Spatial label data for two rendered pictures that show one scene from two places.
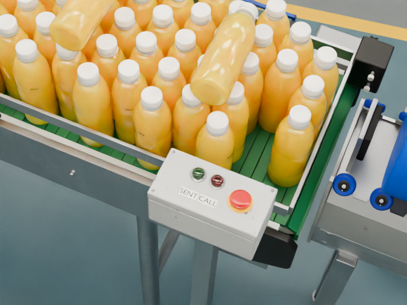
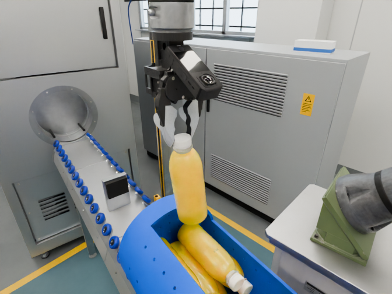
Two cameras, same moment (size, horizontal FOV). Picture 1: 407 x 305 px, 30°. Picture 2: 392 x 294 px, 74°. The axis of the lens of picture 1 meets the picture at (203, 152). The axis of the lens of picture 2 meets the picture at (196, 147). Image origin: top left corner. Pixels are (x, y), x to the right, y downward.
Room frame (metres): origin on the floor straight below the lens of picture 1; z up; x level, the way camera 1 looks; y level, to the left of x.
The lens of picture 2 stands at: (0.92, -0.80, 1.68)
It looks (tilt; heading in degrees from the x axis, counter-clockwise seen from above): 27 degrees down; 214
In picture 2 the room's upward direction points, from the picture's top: straight up
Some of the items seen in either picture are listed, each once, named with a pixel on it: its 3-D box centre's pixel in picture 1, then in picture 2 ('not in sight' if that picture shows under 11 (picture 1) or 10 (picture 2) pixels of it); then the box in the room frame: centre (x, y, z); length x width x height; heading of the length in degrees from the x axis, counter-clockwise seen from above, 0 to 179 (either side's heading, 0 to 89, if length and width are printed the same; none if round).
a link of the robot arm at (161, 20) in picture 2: not in sight; (170, 18); (0.54, -1.10, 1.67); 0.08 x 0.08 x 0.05
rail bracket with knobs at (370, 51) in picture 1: (367, 68); not in sight; (1.02, -0.34, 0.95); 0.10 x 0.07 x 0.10; 160
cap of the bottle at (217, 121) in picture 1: (217, 122); not in sight; (0.75, -0.02, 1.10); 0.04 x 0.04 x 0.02
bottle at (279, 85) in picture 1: (280, 92); not in sight; (0.90, -0.14, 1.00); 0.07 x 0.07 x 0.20
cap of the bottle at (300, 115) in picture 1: (299, 116); not in sight; (0.77, -0.17, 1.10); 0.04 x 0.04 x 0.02
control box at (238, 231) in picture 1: (211, 203); not in sight; (0.61, -0.02, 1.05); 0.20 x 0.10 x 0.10; 70
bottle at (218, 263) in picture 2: not in sight; (207, 252); (0.50, -1.04, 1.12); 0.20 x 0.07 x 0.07; 70
